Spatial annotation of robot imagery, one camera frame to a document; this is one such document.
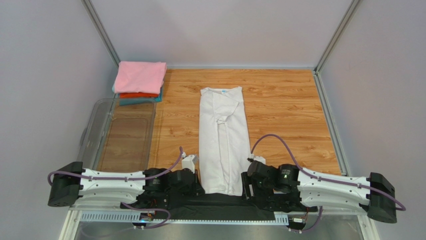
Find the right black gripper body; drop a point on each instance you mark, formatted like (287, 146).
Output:
(248, 183)

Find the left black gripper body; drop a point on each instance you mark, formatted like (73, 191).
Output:
(188, 190)

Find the white t-shirt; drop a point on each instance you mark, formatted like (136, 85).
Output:
(224, 143)

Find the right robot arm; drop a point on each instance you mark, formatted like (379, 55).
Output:
(288, 188)

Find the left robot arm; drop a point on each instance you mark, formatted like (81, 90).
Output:
(74, 185)

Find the black base mat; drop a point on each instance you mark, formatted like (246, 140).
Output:
(218, 206)

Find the clear plastic bin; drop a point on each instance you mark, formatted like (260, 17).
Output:
(118, 138)

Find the orange folded t-shirt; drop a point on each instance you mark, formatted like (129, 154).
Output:
(137, 95)

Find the teal folded t-shirt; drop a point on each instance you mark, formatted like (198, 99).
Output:
(140, 100)

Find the pink folded t-shirt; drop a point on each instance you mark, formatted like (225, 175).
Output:
(140, 77)

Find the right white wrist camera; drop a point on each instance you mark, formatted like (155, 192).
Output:
(257, 158)

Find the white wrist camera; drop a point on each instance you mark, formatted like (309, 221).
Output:
(189, 162)
(257, 158)

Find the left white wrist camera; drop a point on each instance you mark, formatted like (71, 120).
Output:
(189, 162)

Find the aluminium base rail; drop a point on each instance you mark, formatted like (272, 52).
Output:
(114, 223)

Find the left aluminium frame post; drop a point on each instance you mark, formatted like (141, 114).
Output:
(97, 22)

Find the aluminium frame post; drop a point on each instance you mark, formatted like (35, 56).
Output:
(347, 17)
(97, 22)

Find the right aluminium frame post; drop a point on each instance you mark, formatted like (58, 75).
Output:
(347, 17)

